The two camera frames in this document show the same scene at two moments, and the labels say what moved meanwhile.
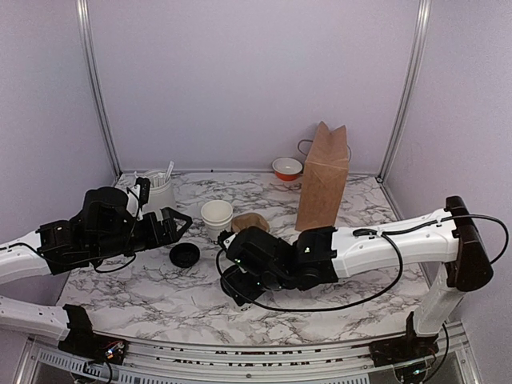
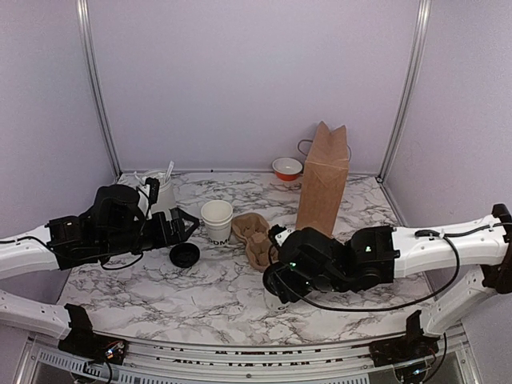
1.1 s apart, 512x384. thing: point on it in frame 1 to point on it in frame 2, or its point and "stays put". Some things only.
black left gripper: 167,227 stays put
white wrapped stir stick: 170,169 stays put
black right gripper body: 250,294 to 298,290
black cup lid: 184,254 stays put
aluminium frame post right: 421,32 stays put
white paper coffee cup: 245,308 to 274,303
